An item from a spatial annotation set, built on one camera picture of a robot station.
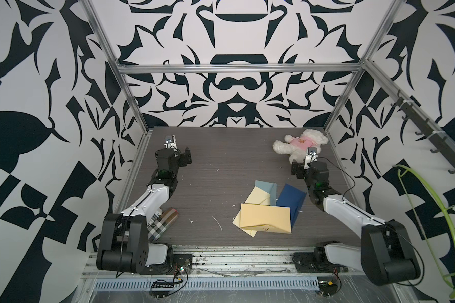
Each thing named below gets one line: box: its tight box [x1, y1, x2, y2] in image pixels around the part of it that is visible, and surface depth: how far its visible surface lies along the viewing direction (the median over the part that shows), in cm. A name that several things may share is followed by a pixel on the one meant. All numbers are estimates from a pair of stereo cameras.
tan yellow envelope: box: [239, 203, 292, 235], surface depth 87 cm
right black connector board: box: [318, 280, 338, 297], surface depth 73 cm
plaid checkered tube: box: [147, 207, 179, 242], surface depth 83 cm
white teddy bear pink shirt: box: [272, 128, 329, 165], surface depth 106 cm
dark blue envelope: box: [276, 183, 307, 232], surface depth 94 cm
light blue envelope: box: [254, 179, 277, 206], surface depth 97 cm
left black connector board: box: [152, 281, 174, 289], surface depth 74 cm
